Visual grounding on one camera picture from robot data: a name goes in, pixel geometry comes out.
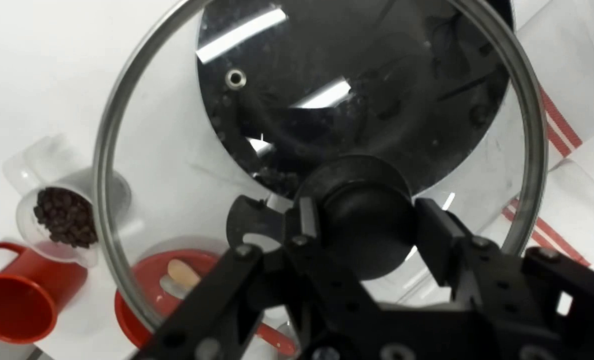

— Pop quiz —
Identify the glass lid with black knob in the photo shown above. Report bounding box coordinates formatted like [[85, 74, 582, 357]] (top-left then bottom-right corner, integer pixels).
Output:
[[92, 0, 549, 335]]

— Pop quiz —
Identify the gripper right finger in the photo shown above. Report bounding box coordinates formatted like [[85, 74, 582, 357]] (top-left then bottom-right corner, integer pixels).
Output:
[[413, 197, 594, 360]]

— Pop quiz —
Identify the black pot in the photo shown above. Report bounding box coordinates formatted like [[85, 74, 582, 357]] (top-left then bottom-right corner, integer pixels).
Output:
[[195, 0, 516, 251]]

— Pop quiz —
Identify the white towel with red stripes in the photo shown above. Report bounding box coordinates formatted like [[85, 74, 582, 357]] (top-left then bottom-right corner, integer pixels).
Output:
[[497, 0, 594, 283]]

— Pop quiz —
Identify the red mug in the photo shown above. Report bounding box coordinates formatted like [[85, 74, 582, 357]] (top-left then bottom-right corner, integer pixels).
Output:
[[0, 241, 89, 345]]

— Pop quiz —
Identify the red bowl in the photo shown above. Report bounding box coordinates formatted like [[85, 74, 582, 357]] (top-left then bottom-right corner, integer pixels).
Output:
[[114, 248, 228, 351]]

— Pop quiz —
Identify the clear plastic measuring cup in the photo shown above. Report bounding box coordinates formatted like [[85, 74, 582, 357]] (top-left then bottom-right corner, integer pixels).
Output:
[[3, 134, 132, 269]]

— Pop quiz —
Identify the red spoon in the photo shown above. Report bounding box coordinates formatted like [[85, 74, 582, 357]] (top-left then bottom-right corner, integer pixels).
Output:
[[255, 322, 298, 357]]

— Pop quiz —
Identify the heap of coffee beans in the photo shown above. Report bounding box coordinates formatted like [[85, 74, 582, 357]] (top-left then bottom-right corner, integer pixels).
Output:
[[32, 187, 99, 250]]

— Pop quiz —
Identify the beige wooden spoon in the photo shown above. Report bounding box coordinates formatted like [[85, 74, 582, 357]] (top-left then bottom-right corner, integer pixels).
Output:
[[166, 258, 202, 292]]

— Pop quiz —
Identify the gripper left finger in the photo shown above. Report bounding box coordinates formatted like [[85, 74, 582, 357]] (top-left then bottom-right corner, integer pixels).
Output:
[[131, 196, 380, 360]]

